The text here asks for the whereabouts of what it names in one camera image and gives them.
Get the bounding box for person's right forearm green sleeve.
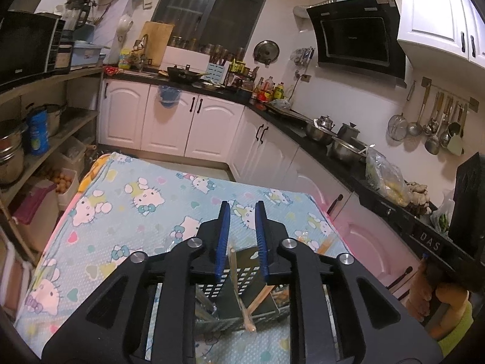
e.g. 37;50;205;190
428;299;474;342

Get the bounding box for single wooden chopstick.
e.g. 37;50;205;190
240;284;274;319
228;247;256;333

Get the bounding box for clear plastic bag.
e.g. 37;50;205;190
364;146;412;205

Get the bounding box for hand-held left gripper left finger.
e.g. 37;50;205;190
41;201;232;364

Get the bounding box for steel mixing bowl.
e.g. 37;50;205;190
305;125;338;147
328;138;370;163

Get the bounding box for black blender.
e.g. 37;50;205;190
64;0;93;42

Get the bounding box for hanging small metal utensils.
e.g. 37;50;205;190
292;47;316;67

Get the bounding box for black range hood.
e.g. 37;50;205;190
293;0;408;89

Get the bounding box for pale blue plastic crate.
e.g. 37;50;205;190
70;42;110;67

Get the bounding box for medium steel pot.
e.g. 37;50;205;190
43;103;67;137

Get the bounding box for cartoon cat printed blanket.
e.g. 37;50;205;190
15;153;343;364

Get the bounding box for dark kitchen window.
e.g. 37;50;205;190
152;0;279;56

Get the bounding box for black wok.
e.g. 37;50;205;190
167;65;209;84

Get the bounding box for box of brown eggs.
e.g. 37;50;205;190
40;167;80;205

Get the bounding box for row of hanging kitchen utensils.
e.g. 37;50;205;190
407;78;480;157

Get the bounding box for wooden shelf unit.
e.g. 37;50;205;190
0;66;105;205

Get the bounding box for hanging wire strainer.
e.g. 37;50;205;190
386;114;409;141

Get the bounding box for white storage box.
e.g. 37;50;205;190
163;45;211;74

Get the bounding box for pink cloth covered box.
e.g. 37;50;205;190
11;187;59;253

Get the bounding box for large steel pot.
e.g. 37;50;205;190
0;119;29;186

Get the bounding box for blue canister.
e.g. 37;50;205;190
26;108;50;156

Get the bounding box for blue hanging plastic bag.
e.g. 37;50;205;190
157;84;182;109

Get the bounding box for green lattice utensil holder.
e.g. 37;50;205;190
157;248;294;334

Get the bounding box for pale blue knife block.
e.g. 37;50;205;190
208;62;230;84

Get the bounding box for white upper cabinet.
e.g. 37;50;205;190
397;0;485;71

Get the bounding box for cluster of condiment bottles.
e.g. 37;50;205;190
250;76;286;103

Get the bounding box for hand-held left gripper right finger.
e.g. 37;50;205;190
255;200;444;364

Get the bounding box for wooden cutting board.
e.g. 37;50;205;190
141;21;175;69

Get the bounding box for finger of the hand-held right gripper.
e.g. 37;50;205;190
358;185;480;274

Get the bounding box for hanging steel pot lid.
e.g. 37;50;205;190
253;40;280;65

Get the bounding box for person's right hand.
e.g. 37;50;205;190
407;262;472;324

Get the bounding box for bag of green vegetables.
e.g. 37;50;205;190
432;190;457;236

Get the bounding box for small steel lidded pot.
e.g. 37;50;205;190
336;122;360;143

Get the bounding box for black microwave oven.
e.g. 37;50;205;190
0;11;63;88

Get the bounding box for pile of mushrooms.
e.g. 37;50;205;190
403;183;430;213

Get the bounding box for white base cabinets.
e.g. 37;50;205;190
96;78;429;304

